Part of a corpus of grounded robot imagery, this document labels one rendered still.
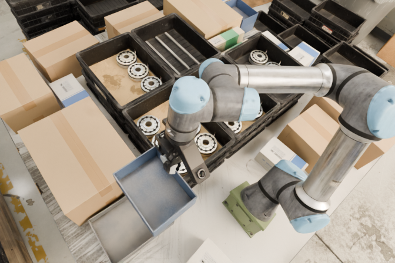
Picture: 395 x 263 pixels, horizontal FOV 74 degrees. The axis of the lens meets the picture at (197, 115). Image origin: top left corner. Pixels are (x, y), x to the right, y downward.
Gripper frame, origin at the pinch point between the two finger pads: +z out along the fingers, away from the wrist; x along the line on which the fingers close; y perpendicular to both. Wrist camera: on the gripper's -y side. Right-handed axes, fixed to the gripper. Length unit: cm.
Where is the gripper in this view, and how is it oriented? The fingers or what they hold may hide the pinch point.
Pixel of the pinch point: (175, 172)
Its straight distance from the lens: 80.2
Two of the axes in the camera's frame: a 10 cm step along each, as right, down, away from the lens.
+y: -6.1, -7.0, 3.8
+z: -1.9, 5.9, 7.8
